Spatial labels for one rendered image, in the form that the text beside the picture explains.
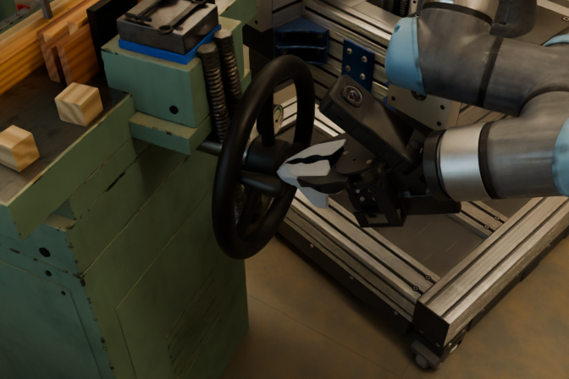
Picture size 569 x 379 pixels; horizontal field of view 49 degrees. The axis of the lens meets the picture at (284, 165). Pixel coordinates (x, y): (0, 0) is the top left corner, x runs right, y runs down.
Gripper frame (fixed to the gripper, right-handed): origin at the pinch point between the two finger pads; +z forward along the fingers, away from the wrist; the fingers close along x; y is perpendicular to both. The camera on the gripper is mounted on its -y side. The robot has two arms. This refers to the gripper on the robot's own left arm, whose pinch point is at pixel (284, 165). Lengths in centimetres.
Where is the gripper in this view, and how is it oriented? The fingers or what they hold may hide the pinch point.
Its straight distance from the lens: 73.6
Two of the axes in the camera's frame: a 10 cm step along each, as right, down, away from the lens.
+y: 4.6, 7.5, 4.8
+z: -7.8, 0.9, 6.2
